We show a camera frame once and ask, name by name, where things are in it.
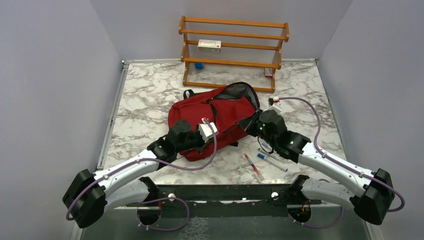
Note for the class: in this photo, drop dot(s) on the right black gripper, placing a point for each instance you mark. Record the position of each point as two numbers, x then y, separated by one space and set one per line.
248 124

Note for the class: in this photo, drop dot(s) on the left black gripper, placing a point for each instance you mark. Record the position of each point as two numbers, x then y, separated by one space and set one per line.
202 143

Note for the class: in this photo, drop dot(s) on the red student backpack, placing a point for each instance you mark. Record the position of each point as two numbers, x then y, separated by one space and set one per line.
224 106

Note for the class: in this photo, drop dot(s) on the blue capped white marker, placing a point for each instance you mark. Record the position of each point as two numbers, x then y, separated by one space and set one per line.
265 158

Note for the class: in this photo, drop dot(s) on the red pen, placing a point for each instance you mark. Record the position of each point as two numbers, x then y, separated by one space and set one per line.
256 170

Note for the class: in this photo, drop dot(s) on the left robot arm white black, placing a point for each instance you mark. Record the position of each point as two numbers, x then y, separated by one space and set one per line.
90 194

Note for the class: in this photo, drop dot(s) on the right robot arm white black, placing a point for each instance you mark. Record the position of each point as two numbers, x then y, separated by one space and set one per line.
369 193

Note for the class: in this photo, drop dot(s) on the clear pen blue cap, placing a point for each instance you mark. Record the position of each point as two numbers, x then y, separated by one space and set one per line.
267 150

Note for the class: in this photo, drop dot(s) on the small red white box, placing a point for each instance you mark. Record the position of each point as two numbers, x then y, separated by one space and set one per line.
268 72

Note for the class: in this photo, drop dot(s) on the small blue cube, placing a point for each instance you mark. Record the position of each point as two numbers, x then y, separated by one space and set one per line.
199 65

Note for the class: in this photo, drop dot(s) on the wooden three-tier shelf rack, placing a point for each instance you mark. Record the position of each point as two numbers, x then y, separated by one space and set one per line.
244 43

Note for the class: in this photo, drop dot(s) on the white box on shelf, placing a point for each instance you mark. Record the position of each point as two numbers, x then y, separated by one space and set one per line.
210 46

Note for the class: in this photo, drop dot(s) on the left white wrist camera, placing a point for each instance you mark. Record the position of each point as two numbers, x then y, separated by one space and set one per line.
207 129

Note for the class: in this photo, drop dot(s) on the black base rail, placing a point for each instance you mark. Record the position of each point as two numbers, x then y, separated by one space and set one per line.
222 200

